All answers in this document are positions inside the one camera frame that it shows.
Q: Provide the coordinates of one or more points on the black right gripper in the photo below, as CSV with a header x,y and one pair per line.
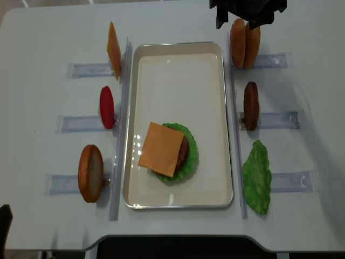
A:
x,y
256,12

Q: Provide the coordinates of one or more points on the sesame top bun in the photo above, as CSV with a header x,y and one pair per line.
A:
x,y
251,46

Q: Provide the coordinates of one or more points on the clear rack near cheese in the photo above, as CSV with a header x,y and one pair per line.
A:
x,y
90,70

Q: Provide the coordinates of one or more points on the clear left long rail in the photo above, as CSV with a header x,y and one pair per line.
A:
x,y
122,132

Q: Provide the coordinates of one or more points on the clear rack near buns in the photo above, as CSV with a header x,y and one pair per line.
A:
x,y
270,61

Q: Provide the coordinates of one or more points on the standing orange cheese slice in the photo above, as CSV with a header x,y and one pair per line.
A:
x,y
113,50

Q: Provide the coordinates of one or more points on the bottom bun slice on rack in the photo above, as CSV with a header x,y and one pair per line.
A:
x,y
90,173

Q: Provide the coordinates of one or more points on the clear rack near tomato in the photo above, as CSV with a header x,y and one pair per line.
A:
x,y
72,124

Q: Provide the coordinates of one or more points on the meat patty on burger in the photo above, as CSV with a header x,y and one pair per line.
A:
x,y
182,155

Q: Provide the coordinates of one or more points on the green lettuce leaf on rack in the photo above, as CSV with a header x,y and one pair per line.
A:
x,y
257,179

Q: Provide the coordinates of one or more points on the clear right long rail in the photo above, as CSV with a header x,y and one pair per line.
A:
x,y
230,65

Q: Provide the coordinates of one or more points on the cheese slice on burger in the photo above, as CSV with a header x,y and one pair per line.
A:
x,y
160,149

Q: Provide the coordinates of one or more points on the lettuce leaf on tray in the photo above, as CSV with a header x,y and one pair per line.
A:
x,y
191,161

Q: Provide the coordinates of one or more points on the dark object at corner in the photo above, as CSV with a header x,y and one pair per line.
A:
x,y
6,217

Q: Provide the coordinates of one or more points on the clear long rail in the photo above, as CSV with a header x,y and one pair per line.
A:
x,y
122,132
230,65

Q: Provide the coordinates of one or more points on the red tomato slice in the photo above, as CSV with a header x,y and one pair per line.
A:
x,y
106,107

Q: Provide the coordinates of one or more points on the clear rack near bun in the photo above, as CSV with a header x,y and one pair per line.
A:
x,y
61,185

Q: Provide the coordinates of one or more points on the metal tray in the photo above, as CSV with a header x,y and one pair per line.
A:
x,y
181,86

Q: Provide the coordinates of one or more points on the brown meat patty on rack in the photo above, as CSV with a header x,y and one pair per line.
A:
x,y
251,106

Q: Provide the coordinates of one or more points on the clear rack near lettuce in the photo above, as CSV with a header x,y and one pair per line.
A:
x,y
297,182

